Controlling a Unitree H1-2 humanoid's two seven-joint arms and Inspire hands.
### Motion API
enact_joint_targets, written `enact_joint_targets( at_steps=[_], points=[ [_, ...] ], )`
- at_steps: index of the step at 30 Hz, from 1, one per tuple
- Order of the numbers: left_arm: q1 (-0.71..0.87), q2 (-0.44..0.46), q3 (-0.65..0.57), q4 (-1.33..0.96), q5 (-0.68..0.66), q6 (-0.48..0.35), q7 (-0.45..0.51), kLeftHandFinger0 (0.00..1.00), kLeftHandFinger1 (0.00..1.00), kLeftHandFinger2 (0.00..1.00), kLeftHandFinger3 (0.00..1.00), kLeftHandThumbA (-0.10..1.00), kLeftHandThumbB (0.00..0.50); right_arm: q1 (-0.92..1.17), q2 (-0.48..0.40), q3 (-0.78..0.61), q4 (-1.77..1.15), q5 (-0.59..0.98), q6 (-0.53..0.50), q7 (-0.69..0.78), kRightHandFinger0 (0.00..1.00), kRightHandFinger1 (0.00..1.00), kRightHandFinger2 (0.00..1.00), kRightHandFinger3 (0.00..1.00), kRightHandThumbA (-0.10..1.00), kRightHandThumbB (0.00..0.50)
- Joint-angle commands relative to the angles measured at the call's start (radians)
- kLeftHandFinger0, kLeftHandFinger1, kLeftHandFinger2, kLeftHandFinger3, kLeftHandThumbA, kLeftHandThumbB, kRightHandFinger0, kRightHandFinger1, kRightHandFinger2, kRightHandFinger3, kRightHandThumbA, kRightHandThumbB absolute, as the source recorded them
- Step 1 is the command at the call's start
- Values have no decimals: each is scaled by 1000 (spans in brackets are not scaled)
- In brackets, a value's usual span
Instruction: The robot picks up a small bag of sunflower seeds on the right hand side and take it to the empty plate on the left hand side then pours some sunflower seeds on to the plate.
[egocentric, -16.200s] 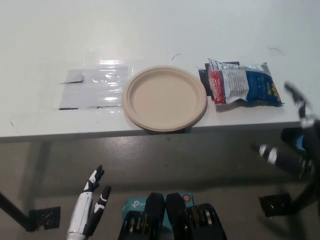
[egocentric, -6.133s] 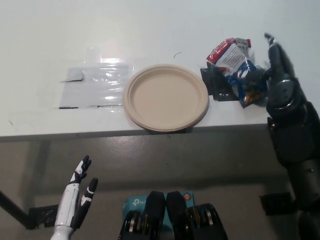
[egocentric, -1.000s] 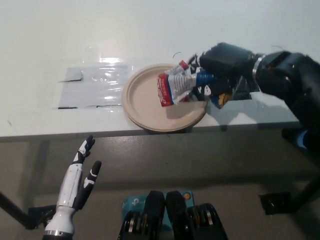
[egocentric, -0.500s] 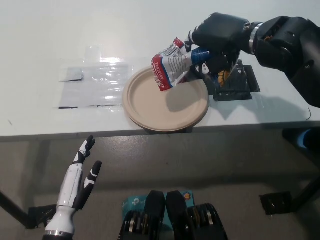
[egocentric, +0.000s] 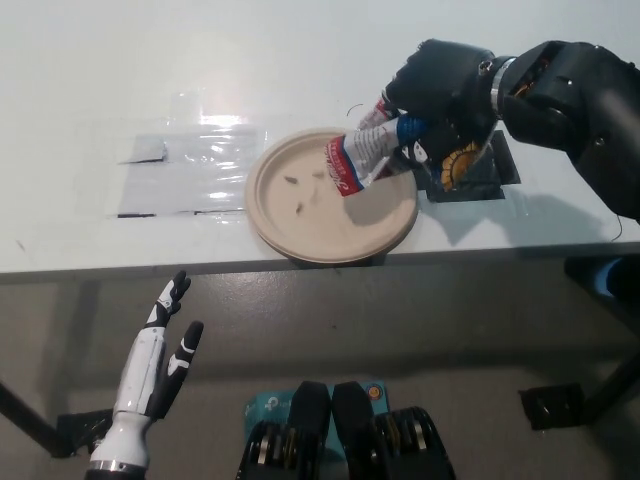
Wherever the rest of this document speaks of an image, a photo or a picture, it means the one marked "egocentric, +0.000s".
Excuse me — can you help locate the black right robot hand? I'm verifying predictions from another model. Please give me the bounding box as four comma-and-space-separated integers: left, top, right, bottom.
382, 37, 502, 174

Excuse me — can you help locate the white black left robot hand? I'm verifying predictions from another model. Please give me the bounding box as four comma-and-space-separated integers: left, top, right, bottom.
88, 270, 205, 466

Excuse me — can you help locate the sunflower seed bag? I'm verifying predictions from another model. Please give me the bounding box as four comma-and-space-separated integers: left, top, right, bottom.
325, 89, 496, 200

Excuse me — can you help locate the beige paper plate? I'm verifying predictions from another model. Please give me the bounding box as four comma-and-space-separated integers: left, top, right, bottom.
244, 128, 420, 265

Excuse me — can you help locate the black slanted table leg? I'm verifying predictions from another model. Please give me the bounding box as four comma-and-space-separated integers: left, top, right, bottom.
582, 344, 640, 426
0, 380, 66, 459

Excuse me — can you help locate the teal router box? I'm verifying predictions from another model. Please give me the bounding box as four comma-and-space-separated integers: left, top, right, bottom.
243, 380, 389, 441

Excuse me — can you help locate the clear taped plastic sheet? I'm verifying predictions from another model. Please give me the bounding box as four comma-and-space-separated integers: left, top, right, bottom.
104, 114, 271, 220

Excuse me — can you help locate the black and blue object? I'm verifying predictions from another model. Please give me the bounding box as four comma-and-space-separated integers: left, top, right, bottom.
564, 257, 640, 301

